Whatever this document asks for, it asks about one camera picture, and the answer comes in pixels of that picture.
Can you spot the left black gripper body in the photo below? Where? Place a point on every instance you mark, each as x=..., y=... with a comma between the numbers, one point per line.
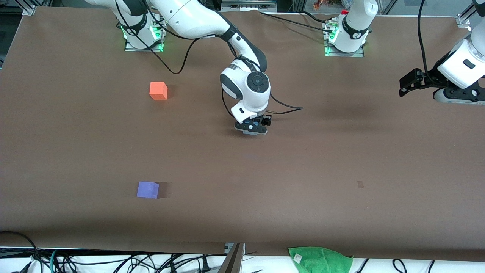
x=429, y=80

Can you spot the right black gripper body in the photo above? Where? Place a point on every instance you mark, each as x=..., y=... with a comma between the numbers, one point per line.
x=267, y=120

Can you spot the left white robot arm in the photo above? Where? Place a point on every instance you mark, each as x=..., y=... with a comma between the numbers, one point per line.
x=354, y=26

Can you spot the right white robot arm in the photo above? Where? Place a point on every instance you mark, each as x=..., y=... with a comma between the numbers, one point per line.
x=189, y=17

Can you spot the orange block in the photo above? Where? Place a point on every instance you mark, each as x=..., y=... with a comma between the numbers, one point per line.
x=158, y=91

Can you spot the purple block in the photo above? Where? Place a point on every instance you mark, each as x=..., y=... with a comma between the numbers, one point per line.
x=147, y=190

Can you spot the brown table cover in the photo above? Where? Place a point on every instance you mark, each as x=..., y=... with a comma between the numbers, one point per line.
x=242, y=197

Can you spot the small colourful background objects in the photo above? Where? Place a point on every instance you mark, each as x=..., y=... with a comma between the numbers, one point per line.
x=319, y=4

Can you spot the green cloth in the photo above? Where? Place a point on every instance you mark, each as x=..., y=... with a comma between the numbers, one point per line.
x=320, y=261

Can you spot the aluminium frame profile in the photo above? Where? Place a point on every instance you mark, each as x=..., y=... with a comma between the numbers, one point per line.
x=464, y=17
x=27, y=8

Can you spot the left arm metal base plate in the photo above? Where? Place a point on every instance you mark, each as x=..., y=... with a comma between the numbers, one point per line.
x=343, y=54

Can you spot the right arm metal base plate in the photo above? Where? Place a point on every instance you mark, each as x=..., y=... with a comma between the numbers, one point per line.
x=130, y=48

